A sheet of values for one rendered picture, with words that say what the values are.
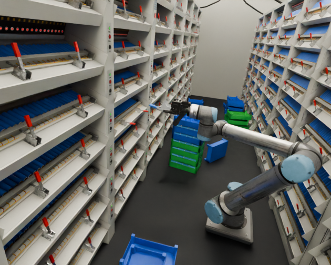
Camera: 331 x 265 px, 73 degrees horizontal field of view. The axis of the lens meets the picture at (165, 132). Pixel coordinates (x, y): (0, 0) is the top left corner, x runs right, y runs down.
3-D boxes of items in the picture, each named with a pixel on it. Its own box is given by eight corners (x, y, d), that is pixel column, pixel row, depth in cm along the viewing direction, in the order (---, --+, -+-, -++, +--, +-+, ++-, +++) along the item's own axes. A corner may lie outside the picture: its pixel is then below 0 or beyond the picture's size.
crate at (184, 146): (204, 145, 233) (205, 138, 229) (199, 153, 215) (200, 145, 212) (177, 138, 242) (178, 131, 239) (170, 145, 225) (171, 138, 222)
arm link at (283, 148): (333, 147, 106) (219, 116, 155) (324, 154, 99) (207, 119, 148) (327, 169, 110) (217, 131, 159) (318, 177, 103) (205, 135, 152)
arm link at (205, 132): (215, 140, 146) (219, 122, 140) (204, 144, 139) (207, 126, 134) (205, 134, 152) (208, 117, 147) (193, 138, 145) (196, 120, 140)
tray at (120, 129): (144, 112, 179) (149, 102, 175) (111, 143, 125) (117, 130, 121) (123, 100, 180) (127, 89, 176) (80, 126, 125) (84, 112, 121)
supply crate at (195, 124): (208, 123, 223) (209, 116, 220) (203, 130, 206) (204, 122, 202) (179, 117, 233) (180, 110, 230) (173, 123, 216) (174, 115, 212)
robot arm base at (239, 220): (242, 210, 171) (245, 200, 166) (245, 230, 154) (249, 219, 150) (217, 204, 173) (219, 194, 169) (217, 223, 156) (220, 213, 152)
